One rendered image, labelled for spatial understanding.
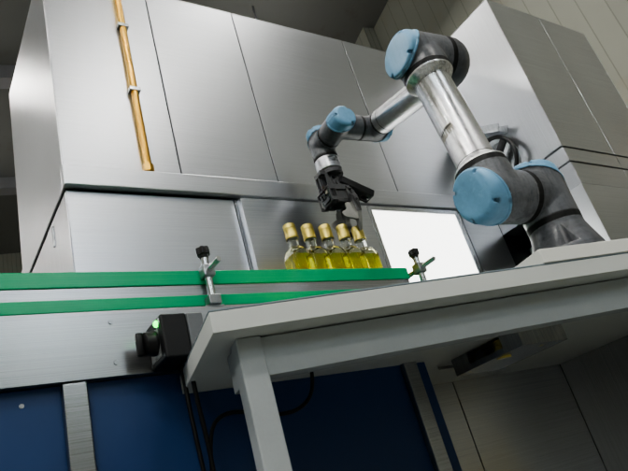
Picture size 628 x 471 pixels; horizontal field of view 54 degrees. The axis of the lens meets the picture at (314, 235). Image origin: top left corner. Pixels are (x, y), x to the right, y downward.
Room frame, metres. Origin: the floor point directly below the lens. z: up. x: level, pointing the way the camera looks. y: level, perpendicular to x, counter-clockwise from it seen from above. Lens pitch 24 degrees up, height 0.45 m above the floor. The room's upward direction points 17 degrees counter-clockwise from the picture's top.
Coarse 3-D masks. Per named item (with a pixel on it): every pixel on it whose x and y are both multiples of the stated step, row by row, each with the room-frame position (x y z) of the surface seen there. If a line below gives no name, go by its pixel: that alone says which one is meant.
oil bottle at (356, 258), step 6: (348, 246) 1.57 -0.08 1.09; (354, 246) 1.58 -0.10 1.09; (348, 252) 1.56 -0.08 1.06; (354, 252) 1.57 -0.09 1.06; (360, 252) 1.58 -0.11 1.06; (348, 258) 1.56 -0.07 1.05; (354, 258) 1.57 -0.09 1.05; (360, 258) 1.58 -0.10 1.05; (354, 264) 1.56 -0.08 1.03; (360, 264) 1.57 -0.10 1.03; (366, 264) 1.59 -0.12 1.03
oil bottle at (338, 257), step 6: (330, 246) 1.55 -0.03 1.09; (336, 246) 1.55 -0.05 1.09; (330, 252) 1.52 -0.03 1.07; (336, 252) 1.53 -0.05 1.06; (342, 252) 1.55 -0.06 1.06; (330, 258) 1.53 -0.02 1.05; (336, 258) 1.53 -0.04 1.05; (342, 258) 1.54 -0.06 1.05; (336, 264) 1.53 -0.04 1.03; (342, 264) 1.54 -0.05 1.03; (348, 264) 1.55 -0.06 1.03
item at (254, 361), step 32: (576, 288) 1.17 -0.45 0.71; (608, 288) 1.20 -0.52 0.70; (384, 320) 0.99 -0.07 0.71; (416, 320) 1.02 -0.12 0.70; (448, 320) 1.04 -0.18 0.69; (480, 320) 1.07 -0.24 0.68; (512, 320) 1.10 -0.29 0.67; (544, 320) 1.13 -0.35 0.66; (576, 320) 1.18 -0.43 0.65; (256, 352) 0.89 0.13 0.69; (288, 352) 0.91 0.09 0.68; (320, 352) 0.94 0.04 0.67; (352, 352) 0.96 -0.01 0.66; (384, 352) 0.98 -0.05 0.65; (256, 384) 0.88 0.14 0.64; (256, 416) 0.88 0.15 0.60; (256, 448) 0.89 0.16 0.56
